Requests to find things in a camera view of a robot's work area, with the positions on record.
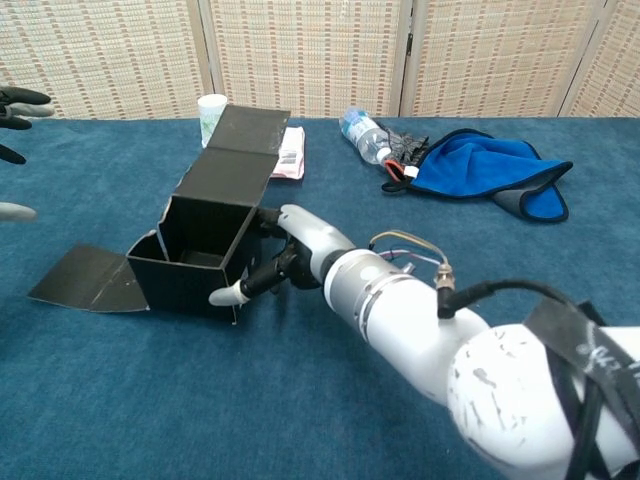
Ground grey knit work gloves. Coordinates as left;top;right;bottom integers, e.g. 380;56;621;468
377;122;431;181

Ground white paper cup green print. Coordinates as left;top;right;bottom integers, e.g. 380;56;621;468
197;93;229;149

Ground blue microfibre cloth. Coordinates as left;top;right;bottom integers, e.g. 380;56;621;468
382;128;574;223

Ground blue carpeted table surface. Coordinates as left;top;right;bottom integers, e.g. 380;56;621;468
0;115;640;480

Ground white tissue packet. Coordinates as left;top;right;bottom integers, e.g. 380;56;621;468
269;125;306;181

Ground beige woven folding screen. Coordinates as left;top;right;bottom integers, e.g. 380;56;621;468
0;0;640;124

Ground black cardboard box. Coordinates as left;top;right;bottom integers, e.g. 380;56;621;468
27;103;292;326

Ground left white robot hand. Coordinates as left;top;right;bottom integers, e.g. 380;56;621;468
0;85;55;222

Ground clear plastic water bottle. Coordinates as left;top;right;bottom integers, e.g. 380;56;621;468
338;106;396;166

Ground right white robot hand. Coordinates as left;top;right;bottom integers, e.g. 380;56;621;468
208;203;357;307

